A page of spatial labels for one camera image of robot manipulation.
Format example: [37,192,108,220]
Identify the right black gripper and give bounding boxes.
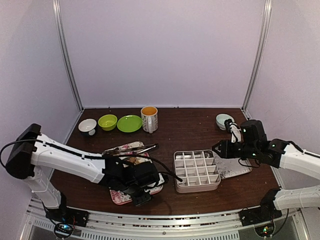
[211,140,259,160]

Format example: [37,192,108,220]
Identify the pink rabbit tin lid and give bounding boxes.
[213,152,253,180]

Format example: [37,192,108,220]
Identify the floral pink tray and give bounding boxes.
[98,151,168,200]

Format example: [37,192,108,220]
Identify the pink divided tin box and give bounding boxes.
[173,150,221,194]

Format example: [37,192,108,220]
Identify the metal serving tongs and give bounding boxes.
[102,143,159,156]

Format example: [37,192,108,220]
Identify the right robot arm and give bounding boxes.
[212,119,320,226]

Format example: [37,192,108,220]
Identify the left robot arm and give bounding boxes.
[3,123,166,222]

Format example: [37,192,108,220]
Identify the pale blue tea bowl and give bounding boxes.
[215,113,235,131]

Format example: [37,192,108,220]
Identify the green plate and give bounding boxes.
[117,114,142,133]

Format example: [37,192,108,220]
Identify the green bowl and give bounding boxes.
[98,114,118,132]

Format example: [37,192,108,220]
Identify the floral white mug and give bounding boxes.
[140,106,158,134]

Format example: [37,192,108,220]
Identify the black white bowl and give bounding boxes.
[78,118,98,137]

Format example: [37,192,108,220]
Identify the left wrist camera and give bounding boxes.
[131,192,153,207]

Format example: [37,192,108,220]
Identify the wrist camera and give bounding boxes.
[131,192,153,207]
[224,118,242,143]

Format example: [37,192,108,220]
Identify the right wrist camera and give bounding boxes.
[224,118,242,143]

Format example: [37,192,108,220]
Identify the right aluminium frame post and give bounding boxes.
[241,0,273,118]

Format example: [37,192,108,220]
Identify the aluminium frame post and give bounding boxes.
[52,0,84,112]
[241,0,273,118]

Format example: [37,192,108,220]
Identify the front aluminium rail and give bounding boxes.
[18,197,311,240]

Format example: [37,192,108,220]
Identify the left aluminium frame post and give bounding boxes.
[52,0,84,112]

